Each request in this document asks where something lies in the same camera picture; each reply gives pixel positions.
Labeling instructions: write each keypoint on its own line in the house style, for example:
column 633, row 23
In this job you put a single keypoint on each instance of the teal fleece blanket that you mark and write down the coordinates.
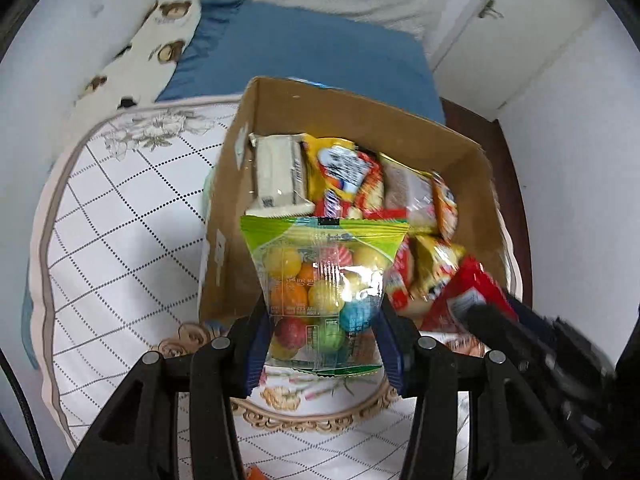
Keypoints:
column 30, row 310

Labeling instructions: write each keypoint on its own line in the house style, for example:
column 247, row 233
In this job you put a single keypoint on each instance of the red packet with white label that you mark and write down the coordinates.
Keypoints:
column 470, row 285

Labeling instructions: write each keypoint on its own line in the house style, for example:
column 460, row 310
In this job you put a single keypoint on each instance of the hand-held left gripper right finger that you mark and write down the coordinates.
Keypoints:
column 392, row 355

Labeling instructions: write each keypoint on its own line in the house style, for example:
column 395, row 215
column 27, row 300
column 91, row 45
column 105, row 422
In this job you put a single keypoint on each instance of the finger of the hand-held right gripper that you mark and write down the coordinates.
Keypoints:
column 495, row 327
column 530, row 316

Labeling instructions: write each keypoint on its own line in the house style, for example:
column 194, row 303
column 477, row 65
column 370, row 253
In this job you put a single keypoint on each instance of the beige cake packet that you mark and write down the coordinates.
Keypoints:
column 407, row 190

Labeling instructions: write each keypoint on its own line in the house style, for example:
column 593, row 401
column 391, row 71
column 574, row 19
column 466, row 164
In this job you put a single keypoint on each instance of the cardboard box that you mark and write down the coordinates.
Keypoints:
column 240, row 200

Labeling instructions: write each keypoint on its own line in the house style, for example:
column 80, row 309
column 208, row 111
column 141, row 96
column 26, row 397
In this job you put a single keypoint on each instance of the bear print pillow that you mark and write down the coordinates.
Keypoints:
column 150, row 45

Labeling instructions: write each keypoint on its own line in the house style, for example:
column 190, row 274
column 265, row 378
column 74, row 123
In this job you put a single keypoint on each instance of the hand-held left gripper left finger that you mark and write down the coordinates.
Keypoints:
column 255, row 355

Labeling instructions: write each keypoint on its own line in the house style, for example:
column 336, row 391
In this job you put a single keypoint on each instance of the white wafer packet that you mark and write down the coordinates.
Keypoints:
column 280, row 175

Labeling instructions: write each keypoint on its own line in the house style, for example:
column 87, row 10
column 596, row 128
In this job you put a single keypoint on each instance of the colourful candy ball bag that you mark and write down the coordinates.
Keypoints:
column 320, row 280

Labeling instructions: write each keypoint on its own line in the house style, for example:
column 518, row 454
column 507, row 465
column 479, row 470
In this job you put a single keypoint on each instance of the orange panda snack packet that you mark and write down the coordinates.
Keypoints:
column 445, row 205

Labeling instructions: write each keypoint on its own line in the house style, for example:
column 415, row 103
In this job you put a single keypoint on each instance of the yellow panda snack packet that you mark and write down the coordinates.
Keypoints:
column 437, row 265

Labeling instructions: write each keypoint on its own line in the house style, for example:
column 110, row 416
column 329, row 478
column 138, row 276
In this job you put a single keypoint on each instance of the white quilted blanket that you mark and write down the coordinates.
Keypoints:
column 125, row 240

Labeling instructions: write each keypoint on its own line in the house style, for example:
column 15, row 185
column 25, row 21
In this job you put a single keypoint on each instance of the yellow instant noodle packet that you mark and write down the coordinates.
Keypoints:
column 345, row 170

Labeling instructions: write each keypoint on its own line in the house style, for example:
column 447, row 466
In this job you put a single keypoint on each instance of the white door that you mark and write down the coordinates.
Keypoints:
column 510, row 50

